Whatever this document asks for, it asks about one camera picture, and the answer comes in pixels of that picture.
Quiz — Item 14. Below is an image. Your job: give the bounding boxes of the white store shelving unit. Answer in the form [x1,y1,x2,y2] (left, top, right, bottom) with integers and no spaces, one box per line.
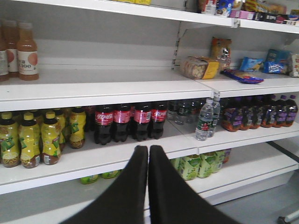
[0,0,299,224]

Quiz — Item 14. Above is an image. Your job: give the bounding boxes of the orange juice bottle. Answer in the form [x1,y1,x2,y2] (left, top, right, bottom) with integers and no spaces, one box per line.
[17,22,39,81]
[0,30,9,82]
[3,20,19,77]

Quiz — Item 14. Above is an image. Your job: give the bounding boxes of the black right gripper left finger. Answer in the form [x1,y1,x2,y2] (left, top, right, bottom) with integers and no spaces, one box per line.
[62,146,148,224]

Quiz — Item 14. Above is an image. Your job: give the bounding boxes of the yellow lemon tea bottle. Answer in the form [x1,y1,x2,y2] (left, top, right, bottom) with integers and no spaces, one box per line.
[0,112,20,168]
[69,106,86,149]
[18,112,40,168]
[41,111,61,165]

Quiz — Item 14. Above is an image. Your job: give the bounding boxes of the blue cookie pack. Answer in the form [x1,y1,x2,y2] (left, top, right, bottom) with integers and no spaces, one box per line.
[263,61,290,74]

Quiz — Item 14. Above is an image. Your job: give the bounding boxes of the purple cap tea bottle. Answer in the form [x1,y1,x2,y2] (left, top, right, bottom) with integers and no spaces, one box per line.
[261,94,277,128]
[273,95,287,128]
[283,95,298,127]

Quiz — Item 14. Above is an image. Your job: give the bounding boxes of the plastic cola bottle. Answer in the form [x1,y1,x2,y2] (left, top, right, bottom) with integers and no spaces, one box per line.
[148,101,167,139]
[94,105,114,145]
[112,104,131,142]
[131,102,151,141]

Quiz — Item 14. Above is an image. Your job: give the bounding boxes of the white green snack bag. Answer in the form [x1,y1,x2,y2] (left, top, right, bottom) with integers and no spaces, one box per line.
[289,54,299,78]

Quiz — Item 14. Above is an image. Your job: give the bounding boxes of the tall brown snack bag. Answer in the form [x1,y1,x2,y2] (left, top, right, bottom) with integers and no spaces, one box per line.
[211,37,232,70]

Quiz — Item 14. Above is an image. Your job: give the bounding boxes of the clear cookie box yellow label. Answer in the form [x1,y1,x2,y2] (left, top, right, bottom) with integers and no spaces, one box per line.
[180,56,220,80]

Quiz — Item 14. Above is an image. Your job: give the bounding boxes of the blue snack bag lying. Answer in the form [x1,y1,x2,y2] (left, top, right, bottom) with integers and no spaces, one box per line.
[221,69,264,84]

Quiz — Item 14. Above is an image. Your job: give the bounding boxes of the light blue cracker pack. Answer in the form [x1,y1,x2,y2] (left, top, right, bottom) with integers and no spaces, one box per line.
[239,57,263,72]

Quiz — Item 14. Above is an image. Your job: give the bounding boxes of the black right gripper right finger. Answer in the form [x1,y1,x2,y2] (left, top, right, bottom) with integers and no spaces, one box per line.
[149,145,238,224]

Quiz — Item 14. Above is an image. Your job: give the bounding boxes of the clear water bottle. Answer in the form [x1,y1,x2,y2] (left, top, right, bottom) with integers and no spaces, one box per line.
[195,98,214,141]
[208,95,221,138]

